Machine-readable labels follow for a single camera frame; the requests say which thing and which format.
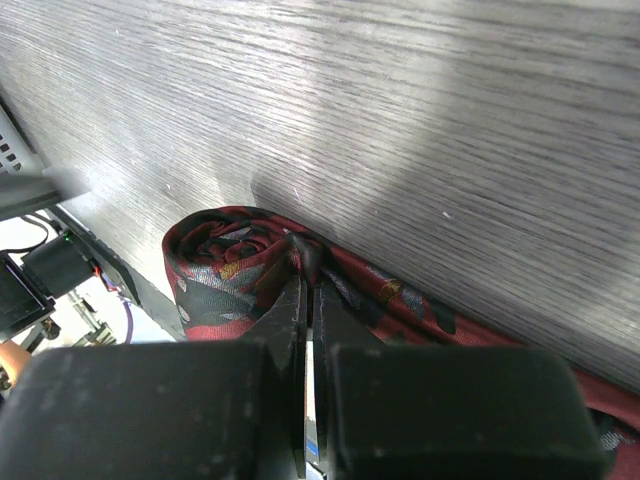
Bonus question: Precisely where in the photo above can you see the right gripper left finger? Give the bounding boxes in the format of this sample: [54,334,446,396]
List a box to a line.
[1,277,308,479]

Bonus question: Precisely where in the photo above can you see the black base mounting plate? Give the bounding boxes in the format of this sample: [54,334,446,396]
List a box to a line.
[46,206,185,341]

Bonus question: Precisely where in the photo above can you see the white plastic basket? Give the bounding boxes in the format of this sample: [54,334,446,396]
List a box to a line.
[0,108,42,176]

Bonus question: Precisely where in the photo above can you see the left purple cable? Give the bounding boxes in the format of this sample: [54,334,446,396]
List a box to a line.
[117,294,136,346]

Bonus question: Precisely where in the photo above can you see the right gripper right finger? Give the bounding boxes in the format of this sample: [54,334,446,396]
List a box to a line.
[313,282,607,479]

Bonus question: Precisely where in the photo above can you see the dark red patterned tie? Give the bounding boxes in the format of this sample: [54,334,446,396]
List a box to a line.
[162,207,639,479]

